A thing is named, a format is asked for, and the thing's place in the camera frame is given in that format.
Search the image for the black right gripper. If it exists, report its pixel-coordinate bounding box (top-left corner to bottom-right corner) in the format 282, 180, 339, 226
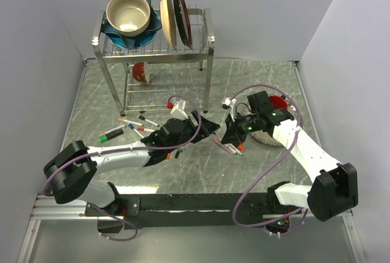
221, 111, 260, 144

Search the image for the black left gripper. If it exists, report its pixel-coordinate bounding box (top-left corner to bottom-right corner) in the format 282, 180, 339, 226
167, 110, 220, 153

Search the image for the pink highlighter pen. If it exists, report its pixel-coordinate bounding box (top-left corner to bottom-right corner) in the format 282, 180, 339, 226
213, 139, 234, 155

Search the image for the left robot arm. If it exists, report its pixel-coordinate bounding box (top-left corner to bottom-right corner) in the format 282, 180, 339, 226
43, 111, 220, 216

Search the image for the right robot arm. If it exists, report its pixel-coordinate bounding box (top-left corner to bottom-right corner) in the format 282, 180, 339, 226
221, 91, 358, 222

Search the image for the thin pink pen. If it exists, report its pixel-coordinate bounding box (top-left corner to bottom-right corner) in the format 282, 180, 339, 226
99, 124, 127, 137

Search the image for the speckled grey plate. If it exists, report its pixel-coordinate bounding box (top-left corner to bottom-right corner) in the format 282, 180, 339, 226
241, 102, 297, 147

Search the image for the black capped white marker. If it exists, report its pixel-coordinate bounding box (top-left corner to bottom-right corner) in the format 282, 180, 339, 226
138, 114, 160, 127

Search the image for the blue capped white marker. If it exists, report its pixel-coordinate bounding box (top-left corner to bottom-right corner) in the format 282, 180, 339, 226
127, 123, 144, 138

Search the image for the red cup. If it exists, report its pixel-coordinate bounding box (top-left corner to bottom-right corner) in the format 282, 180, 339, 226
269, 95, 288, 110

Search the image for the steel dish rack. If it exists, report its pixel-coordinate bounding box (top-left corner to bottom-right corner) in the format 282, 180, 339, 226
91, 8, 215, 117

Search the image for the pink capped white marker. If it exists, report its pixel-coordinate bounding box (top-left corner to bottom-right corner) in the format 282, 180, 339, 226
118, 118, 144, 127

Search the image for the green black marker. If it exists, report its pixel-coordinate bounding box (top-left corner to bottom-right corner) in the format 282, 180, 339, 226
99, 129, 124, 143

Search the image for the small red patterned bowl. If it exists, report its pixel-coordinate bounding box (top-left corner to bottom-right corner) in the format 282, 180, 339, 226
132, 62, 150, 84

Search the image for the blue wavy bowl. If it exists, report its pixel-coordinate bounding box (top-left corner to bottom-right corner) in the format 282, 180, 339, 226
101, 0, 162, 49

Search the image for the dark red plate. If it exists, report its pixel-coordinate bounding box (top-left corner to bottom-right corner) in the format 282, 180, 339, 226
173, 0, 193, 49

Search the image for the cream plate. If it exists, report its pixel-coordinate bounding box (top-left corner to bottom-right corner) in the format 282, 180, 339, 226
160, 0, 177, 50

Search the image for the beige ceramic bowl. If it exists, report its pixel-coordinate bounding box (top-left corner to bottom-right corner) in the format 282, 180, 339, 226
105, 0, 151, 37

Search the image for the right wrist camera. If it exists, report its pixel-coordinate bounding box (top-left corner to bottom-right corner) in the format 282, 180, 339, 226
221, 97, 236, 121

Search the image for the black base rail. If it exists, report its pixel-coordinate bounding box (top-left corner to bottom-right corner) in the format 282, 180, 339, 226
103, 192, 297, 228

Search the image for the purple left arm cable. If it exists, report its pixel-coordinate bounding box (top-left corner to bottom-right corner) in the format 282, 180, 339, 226
42, 94, 202, 242

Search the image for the aluminium frame rail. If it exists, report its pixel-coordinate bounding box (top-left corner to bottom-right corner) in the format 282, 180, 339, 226
32, 191, 358, 221

